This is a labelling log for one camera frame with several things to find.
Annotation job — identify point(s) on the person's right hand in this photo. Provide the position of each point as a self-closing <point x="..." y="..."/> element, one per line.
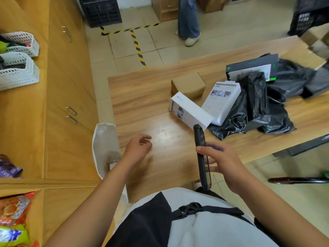
<point x="228" y="167"/>

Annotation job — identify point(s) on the person's left hand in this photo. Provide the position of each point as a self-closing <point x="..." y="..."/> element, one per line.
<point x="136" y="150"/>

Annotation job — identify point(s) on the white woven sack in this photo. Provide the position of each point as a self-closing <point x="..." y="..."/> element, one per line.
<point x="105" y="144"/>

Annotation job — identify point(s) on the black handheld scanner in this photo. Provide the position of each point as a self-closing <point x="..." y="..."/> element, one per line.
<point x="199" y="136"/>

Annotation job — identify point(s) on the pile of black poly bags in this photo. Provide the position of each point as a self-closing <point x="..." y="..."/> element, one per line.
<point x="257" y="113"/>

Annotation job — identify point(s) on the plain cardboard box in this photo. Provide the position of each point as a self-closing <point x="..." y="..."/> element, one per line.
<point x="189" y="84"/>

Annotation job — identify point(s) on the black box green marks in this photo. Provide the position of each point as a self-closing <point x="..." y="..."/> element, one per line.
<point x="252" y="62"/>

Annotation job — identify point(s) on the cardboard box red tape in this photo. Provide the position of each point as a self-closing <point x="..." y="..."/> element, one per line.
<point x="303" y="55"/>

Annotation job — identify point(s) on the person's left forearm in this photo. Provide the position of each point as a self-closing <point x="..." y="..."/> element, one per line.
<point x="90" y="210"/>

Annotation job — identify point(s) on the person's right forearm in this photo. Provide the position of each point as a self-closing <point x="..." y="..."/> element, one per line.
<point x="282" y="218"/>

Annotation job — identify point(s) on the person's white slipper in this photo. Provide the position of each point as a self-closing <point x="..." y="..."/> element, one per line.
<point x="197" y="183"/>

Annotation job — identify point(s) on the person's white black shirt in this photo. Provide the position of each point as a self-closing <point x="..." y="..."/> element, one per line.
<point x="213" y="234"/>

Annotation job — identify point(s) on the yellow wooden cabinet unit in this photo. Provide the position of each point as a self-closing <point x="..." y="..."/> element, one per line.
<point x="66" y="151"/>

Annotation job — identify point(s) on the long yellow black hazard tape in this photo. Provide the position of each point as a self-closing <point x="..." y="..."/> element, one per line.
<point x="137" y="48"/>

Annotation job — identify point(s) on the purple wrapped packet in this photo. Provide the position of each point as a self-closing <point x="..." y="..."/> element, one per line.
<point x="10" y="168"/>

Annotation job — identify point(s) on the white plastic basket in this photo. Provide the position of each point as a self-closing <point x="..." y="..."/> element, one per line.
<point x="18" y="79"/>
<point x="28" y="46"/>

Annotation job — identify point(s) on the pile of red snack packets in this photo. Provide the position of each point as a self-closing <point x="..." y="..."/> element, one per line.
<point x="15" y="218"/>

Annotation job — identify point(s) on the wooden drawer cabinet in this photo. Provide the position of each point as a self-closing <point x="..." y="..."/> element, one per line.
<point x="164" y="8"/>

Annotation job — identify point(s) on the black pouch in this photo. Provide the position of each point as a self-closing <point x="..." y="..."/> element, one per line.
<point x="10" y="65"/>

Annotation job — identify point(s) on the open cardboard carton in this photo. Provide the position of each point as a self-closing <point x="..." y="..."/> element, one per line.
<point x="317" y="35"/>

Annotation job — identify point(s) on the plain wooden cabinet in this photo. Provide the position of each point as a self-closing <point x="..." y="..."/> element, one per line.
<point x="212" y="4"/>

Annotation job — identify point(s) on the yellow green fabric roll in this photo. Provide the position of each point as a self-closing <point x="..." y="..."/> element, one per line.
<point x="2" y="47"/>

